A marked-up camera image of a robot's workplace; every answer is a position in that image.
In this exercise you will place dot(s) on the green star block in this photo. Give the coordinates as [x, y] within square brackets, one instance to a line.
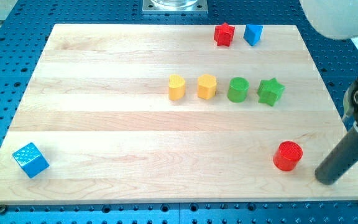
[270, 91]

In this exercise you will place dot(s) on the red cylinder block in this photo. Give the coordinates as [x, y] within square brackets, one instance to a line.
[287, 155]

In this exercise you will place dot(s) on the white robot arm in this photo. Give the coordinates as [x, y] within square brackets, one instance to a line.
[334, 19]

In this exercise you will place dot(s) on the green cylinder block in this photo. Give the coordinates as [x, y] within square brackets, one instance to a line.
[238, 88]

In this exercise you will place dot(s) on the blue cube block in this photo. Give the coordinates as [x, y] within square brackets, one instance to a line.
[30, 160]

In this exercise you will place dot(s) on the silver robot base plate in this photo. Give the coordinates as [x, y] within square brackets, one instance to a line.
[174, 6]

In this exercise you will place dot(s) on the yellow hexagon block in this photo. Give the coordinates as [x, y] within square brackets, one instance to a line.
[206, 86]

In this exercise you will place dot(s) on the yellow heart block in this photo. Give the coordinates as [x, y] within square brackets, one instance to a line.
[176, 87]

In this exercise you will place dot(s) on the wooden board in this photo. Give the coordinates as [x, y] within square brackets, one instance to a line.
[97, 108]

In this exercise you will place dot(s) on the red star block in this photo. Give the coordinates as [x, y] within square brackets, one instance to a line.
[223, 34]

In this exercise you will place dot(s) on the blue triangular prism block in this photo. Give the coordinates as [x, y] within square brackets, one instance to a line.
[252, 33]

